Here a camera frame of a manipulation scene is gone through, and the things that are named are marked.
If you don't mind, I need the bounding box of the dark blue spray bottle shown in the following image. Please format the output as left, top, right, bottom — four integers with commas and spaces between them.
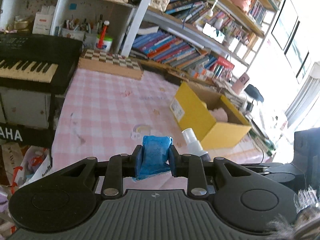
182, 128, 211, 161

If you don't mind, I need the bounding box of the white tub green lid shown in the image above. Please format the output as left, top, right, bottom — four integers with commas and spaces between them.
94, 35, 113, 52

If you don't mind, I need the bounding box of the yellow cardboard box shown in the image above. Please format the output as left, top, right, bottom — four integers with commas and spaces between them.
170, 82, 251, 150

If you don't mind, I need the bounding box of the row of leaning books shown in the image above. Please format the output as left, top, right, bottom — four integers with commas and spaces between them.
130, 29, 234, 82

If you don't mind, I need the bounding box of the black electronic keyboard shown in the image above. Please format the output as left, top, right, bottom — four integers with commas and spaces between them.
1, 34, 82, 95

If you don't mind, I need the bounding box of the red tassel ornament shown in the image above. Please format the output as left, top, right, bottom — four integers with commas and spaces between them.
97, 21, 110, 49

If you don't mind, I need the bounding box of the pink cylindrical holder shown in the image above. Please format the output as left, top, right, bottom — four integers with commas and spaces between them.
232, 72, 249, 95

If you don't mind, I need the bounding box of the white bookshelf frame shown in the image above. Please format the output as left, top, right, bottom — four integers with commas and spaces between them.
1, 0, 276, 67

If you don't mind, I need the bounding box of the pink fluffy cloth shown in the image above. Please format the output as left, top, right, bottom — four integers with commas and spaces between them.
209, 107, 228, 122

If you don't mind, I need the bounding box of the pink checkered tablecloth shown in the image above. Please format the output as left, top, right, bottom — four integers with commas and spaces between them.
51, 68, 271, 190

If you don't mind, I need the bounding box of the wooden chess board box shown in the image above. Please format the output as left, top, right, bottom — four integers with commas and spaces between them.
78, 49, 143, 80

